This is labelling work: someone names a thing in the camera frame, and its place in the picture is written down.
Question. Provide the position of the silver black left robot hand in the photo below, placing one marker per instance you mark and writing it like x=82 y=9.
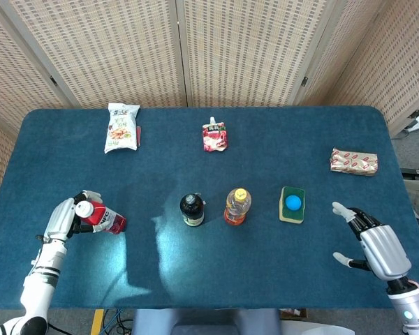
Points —
x=61 y=220

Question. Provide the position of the gold foil biscuit pack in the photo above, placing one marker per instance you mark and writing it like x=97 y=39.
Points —
x=352 y=162

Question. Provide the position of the blue ball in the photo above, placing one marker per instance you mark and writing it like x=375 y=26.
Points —
x=293 y=203

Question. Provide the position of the small cardboard box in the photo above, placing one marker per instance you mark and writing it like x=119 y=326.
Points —
x=295 y=313

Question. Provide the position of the red jelly pouch with spout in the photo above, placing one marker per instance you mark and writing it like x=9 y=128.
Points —
x=214 y=137

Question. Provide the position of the blue table cloth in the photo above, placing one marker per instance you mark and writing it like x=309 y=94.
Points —
x=230 y=268

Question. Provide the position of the dark tea bottle black cap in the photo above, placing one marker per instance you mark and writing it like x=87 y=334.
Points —
x=192 y=209

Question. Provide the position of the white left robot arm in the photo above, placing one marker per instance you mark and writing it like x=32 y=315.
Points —
x=38 y=289

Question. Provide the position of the orange drink bottle yellow cap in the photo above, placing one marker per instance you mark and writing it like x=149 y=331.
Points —
x=237 y=206

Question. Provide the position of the red juice bottle white cap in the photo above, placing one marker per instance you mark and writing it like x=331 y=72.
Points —
x=106 y=218

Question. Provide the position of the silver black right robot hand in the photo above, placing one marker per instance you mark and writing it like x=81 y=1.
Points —
x=384 y=247

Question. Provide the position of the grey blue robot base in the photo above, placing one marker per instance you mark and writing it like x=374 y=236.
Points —
x=195 y=322

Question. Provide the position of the black screen hinge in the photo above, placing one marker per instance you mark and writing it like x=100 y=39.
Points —
x=53 y=81
x=304 y=82

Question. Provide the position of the yellow green sponge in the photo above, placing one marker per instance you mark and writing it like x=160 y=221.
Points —
x=285 y=193

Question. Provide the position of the yellow floor tape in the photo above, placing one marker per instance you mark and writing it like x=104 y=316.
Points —
x=97 y=322

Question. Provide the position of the woven folding screen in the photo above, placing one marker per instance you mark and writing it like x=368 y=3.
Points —
x=125 y=52

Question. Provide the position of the black metal bar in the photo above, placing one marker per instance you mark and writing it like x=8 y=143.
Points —
x=417 y=172

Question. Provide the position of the white peanut snack bag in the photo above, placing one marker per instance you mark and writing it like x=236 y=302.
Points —
x=120 y=129

